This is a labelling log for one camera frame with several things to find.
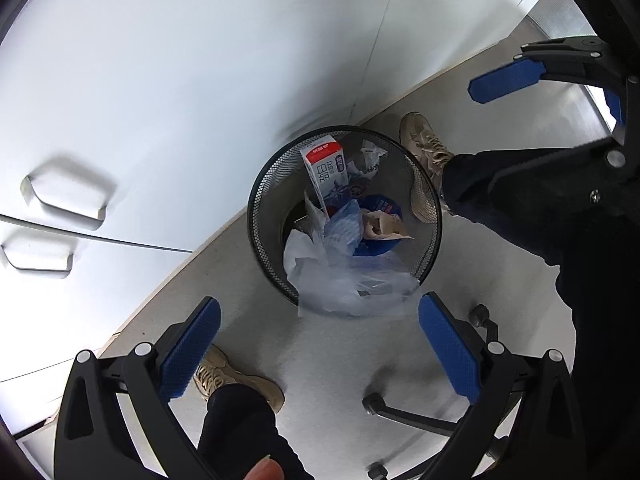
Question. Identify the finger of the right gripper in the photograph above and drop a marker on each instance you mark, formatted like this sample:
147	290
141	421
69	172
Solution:
612	100
504	80

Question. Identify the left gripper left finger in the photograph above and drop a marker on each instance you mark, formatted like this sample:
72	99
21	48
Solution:
182	346

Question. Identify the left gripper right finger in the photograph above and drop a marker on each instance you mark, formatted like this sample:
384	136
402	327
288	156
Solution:
457	345

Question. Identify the clear plastic packaging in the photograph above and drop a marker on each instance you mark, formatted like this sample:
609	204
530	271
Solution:
327	281

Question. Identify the blue plastic bag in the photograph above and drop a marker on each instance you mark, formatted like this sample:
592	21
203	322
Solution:
343	231

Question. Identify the black mesh trash bin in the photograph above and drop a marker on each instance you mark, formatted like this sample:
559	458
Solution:
277	203

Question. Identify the person's left hand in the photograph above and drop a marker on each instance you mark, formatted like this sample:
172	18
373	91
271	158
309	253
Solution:
265	469

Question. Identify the tan right shoe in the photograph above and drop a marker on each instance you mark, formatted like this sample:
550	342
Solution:
216	371

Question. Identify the tan shoe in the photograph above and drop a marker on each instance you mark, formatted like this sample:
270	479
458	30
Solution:
216	371
417	136

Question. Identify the black office chair base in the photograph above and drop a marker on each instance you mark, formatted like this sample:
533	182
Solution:
445	408

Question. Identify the tan left shoe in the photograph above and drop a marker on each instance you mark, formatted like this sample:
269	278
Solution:
417	136

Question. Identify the red white carton box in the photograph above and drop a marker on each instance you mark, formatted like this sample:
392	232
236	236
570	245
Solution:
326	165

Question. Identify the lower cabinet handle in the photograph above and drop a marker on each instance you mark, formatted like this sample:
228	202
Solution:
38	254

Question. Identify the cabinet handle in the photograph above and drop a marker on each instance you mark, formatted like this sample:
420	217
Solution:
70	191
38	254

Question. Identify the upper cabinet handle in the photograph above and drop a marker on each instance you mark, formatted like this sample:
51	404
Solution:
70	191

